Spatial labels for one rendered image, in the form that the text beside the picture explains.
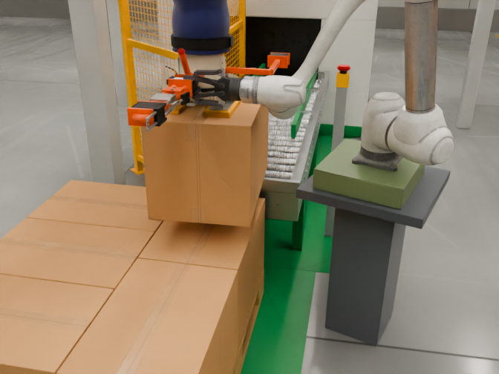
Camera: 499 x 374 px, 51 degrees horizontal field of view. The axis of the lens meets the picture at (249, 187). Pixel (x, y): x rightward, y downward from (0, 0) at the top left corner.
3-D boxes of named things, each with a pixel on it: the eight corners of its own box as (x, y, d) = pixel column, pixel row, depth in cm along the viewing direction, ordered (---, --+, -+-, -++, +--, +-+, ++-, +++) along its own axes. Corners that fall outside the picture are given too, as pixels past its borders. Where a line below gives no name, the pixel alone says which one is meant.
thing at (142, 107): (139, 116, 152) (137, 100, 150) (163, 119, 151) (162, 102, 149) (128, 125, 144) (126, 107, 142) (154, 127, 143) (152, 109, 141)
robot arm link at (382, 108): (382, 135, 219) (388, 84, 209) (413, 151, 205) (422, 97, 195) (351, 142, 213) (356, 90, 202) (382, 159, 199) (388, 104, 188)
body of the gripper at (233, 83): (239, 79, 168) (212, 78, 170) (239, 105, 172) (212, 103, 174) (243, 74, 175) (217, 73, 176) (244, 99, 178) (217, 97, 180)
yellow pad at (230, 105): (223, 94, 220) (223, 82, 218) (246, 96, 219) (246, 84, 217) (203, 116, 190) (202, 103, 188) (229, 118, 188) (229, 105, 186)
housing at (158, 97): (157, 107, 163) (156, 93, 161) (177, 107, 162) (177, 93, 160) (148, 113, 157) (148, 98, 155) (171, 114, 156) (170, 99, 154)
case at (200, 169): (186, 162, 256) (183, 81, 239) (267, 167, 251) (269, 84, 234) (148, 219, 202) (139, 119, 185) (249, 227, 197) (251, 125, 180)
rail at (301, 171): (322, 92, 462) (323, 71, 454) (328, 93, 461) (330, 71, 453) (288, 217, 258) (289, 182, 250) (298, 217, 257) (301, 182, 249)
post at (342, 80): (324, 231, 326) (337, 71, 282) (336, 231, 324) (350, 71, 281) (324, 236, 320) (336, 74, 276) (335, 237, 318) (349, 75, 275)
